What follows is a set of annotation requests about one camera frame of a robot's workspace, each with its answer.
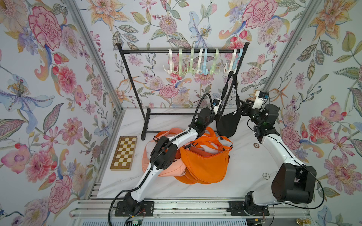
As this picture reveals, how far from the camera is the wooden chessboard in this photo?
880mm

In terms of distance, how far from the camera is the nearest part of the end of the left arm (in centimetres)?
74

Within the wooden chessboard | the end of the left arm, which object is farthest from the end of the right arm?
the wooden chessboard

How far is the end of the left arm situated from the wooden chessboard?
18.1 inches
